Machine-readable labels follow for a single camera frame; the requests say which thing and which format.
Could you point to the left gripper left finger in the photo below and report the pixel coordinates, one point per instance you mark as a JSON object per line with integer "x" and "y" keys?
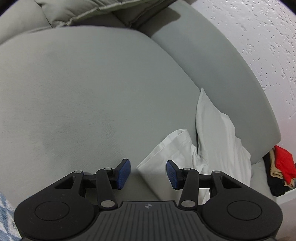
{"x": 69, "y": 193}

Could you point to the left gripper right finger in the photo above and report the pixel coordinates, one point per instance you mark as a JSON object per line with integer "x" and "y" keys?
{"x": 190, "y": 181}

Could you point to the white t-shirt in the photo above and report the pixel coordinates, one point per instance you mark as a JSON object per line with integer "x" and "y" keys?
{"x": 218, "y": 149}

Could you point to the tan folded garment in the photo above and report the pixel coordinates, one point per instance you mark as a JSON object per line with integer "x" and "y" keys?
{"x": 276, "y": 173}

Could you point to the black folded garment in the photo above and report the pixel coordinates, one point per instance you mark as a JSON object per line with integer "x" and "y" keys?
{"x": 276, "y": 185}

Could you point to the red folded garment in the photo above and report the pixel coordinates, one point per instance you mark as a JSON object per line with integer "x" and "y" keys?
{"x": 284, "y": 162}

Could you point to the blue white patterned rug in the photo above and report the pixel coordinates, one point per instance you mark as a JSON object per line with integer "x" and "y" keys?
{"x": 8, "y": 230}

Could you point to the grey throw pillow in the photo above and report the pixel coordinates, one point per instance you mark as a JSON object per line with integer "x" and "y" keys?
{"x": 131, "y": 13}

